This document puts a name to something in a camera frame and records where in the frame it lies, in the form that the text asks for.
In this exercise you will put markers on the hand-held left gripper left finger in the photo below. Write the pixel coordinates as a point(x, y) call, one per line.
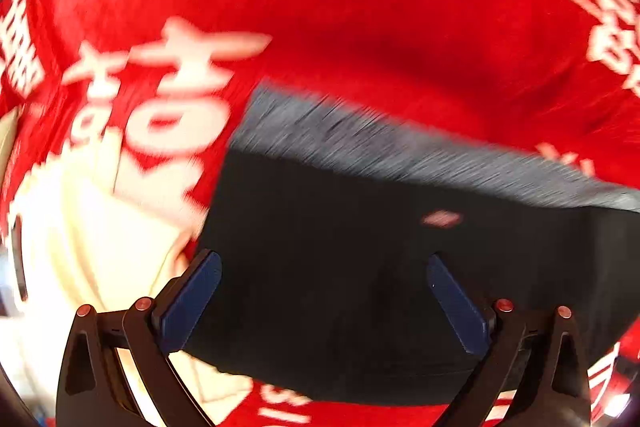
point(192, 299)

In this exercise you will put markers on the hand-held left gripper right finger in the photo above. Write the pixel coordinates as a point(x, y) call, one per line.
point(457, 307)

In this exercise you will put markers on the black pants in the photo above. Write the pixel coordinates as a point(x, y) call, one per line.
point(325, 232)

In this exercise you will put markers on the cream cushion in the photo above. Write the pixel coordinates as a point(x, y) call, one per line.
point(65, 232)

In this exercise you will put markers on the dark slim object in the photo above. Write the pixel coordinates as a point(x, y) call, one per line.
point(19, 262)

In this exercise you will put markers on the red printed blanket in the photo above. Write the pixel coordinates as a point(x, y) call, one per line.
point(375, 7)

